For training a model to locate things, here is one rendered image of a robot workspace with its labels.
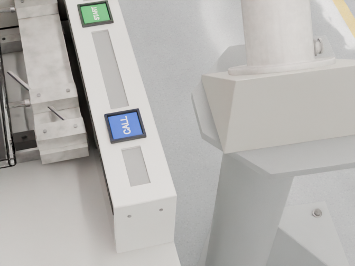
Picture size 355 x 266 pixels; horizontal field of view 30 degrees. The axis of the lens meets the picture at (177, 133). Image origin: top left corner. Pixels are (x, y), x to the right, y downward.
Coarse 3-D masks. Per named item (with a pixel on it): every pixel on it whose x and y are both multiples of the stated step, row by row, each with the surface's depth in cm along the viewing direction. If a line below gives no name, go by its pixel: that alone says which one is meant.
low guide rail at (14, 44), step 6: (0, 36) 129; (6, 36) 129; (12, 36) 129; (18, 36) 130; (6, 42) 129; (12, 42) 129; (18, 42) 129; (66, 42) 133; (6, 48) 130; (12, 48) 130; (18, 48) 130
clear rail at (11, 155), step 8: (0, 48) 121; (0, 56) 119; (0, 64) 118; (0, 72) 117; (0, 80) 115; (0, 88) 114; (0, 96) 114; (8, 112) 111; (8, 120) 110; (8, 128) 109; (8, 136) 108; (8, 144) 107; (8, 152) 106
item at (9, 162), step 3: (3, 159) 105; (6, 159) 105; (9, 159) 105; (0, 162) 105; (3, 162) 105; (6, 162) 105; (9, 162) 105; (15, 162) 106; (0, 165) 105; (3, 165) 105; (6, 165) 105; (9, 165) 105; (12, 165) 105; (0, 168) 105
